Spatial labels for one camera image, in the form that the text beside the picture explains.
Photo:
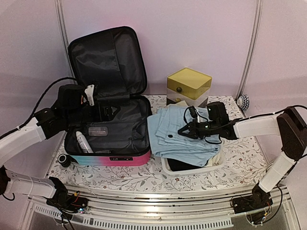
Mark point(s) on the white plastic mesh basket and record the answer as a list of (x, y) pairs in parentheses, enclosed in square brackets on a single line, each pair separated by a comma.
[(219, 164)]

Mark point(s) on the black white patterned cloth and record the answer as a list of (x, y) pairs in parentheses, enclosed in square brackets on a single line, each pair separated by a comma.
[(243, 102)]

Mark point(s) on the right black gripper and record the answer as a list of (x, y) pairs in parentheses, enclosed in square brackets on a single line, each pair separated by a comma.
[(194, 130)]

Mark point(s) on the left metal wall post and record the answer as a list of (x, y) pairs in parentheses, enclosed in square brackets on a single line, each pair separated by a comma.
[(61, 22)]

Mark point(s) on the black garment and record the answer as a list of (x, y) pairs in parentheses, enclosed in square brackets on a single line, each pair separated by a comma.
[(176, 165)]

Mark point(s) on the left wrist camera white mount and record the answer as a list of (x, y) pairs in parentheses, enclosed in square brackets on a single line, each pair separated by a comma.
[(91, 91)]

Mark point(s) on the right metal wall post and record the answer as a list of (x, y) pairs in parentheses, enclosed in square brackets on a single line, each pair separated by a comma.
[(251, 47)]

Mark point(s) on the white plastic bottle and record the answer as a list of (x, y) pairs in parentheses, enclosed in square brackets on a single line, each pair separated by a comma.
[(83, 143)]

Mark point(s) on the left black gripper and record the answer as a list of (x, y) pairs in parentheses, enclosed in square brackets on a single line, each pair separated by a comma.
[(108, 115)]

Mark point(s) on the clear plastic travel case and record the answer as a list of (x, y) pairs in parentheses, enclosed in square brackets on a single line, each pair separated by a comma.
[(98, 131)]

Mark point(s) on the floral white tablecloth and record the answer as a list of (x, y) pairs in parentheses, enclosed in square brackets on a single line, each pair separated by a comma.
[(244, 165)]

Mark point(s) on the pale blue garment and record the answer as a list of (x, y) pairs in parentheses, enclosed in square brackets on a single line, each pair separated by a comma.
[(165, 142)]

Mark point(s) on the yellow and white storage box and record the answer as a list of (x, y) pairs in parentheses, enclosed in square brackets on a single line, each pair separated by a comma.
[(190, 86)]

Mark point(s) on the metal wall post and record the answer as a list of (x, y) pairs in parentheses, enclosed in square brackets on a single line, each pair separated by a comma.
[(61, 22), (251, 47)]

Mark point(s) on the aluminium front rail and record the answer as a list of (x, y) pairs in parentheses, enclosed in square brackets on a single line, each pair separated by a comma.
[(178, 210)]

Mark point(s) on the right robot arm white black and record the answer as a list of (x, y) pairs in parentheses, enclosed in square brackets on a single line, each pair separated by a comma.
[(286, 123)]

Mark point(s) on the pink and teal kids suitcase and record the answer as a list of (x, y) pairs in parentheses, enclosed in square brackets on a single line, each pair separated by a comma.
[(114, 58)]

